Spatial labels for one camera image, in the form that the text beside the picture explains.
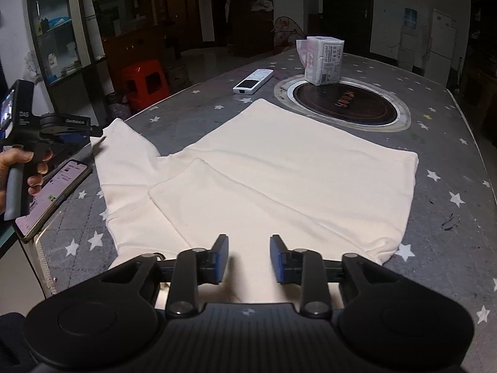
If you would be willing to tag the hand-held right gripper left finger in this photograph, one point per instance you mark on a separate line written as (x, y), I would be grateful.
(222, 259)

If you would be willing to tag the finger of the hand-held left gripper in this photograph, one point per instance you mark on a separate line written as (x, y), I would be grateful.
(97, 131)
(96, 148)

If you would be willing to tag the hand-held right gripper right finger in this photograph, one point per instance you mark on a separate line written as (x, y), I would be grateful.
(276, 261)

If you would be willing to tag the cream white shirt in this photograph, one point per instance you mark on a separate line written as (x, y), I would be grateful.
(279, 171)

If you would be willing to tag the person's left hand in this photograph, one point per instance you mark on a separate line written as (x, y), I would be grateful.
(40, 158)

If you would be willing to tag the floral patterned bag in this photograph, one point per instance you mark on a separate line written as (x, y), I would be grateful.
(117, 105)

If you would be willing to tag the smartphone with lit screen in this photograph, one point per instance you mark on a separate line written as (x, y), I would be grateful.
(50, 194)

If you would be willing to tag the red plastic stool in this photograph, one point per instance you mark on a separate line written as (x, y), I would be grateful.
(144, 83)

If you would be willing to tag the low wooden cabinet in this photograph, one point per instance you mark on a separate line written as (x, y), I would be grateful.
(136, 44)

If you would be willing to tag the glass display cabinet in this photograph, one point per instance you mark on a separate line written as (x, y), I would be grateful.
(62, 19)

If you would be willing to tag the white remote control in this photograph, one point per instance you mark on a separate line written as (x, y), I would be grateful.
(253, 81)

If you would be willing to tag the grey star-patterned tablecloth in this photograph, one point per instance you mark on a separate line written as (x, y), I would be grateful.
(438, 217)

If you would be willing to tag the round built-in induction cooker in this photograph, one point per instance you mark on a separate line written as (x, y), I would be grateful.
(343, 103)

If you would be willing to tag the white wrapped tissue pack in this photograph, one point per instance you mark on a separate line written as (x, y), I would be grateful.
(324, 60)

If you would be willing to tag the white plastic bag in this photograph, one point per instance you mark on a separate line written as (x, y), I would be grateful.
(302, 51)

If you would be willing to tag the chair back with floral carving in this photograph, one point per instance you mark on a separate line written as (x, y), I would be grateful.
(286, 31)

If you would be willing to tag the white water dispenser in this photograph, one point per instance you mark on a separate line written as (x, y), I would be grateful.
(407, 39)

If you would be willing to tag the dark wooden door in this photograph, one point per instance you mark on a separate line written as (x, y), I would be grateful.
(343, 6)

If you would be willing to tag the white refrigerator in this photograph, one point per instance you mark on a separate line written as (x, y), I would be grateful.
(440, 44)

